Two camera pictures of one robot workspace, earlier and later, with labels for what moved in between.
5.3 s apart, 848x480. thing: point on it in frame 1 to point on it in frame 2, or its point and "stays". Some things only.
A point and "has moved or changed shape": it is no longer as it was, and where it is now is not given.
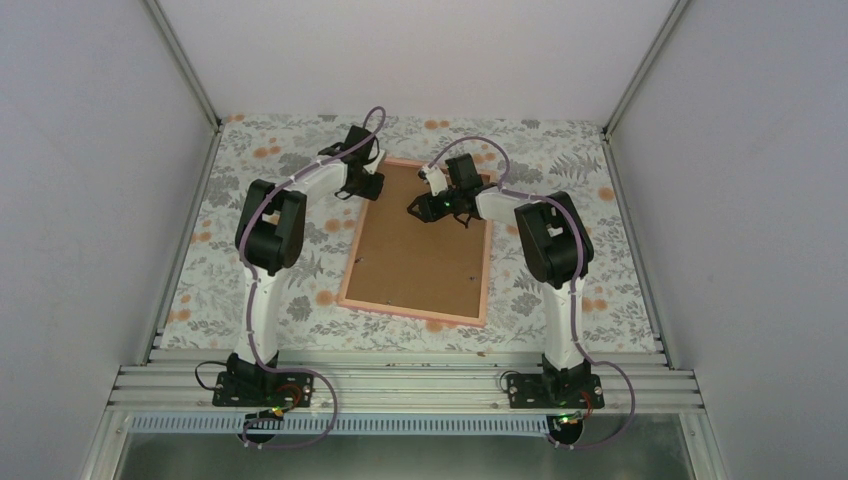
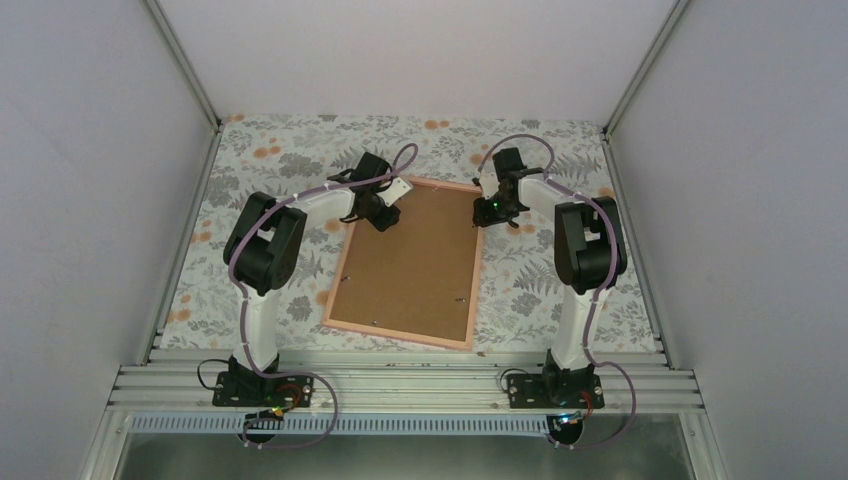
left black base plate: (263, 389) stays
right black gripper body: (444, 211) to (500, 211)
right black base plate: (555, 391) stays
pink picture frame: (459, 318) has moved or changed shape
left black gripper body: (364, 189) to (376, 220)
